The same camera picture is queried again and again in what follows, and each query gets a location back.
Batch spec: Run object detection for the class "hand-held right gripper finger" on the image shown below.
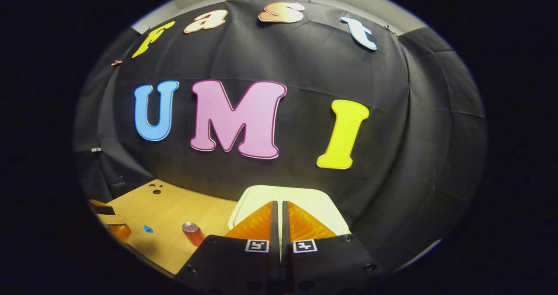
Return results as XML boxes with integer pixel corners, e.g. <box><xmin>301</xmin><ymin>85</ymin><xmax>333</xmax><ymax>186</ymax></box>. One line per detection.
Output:
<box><xmin>174</xmin><ymin>200</ymin><xmax>281</xmax><ymax>295</ymax></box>
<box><xmin>281</xmin><ymin>200</ymin><xmax>385</xmax><ymax>295</ymax></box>

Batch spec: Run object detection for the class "wooden desktop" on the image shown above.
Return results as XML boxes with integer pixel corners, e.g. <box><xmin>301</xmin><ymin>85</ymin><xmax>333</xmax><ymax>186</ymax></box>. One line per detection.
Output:
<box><xmin>94</xmin><ymin>179</ymin><xmax>239</xmax><ymax>275</ymax></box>

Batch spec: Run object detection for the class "red pop can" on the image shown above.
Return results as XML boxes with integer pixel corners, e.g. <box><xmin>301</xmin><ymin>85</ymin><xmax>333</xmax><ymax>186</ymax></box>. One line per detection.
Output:
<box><xmin>182</xmin><ymin>222</ymin><xmax>205</xmax><ymax>248</ymax></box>

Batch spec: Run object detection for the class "green desktop garbage bin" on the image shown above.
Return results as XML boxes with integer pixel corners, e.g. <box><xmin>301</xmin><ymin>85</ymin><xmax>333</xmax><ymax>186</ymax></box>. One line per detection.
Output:
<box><xmin>228</xmin><ymin>185</ymin><xmax>352</xmax><ymax>237</ymax></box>

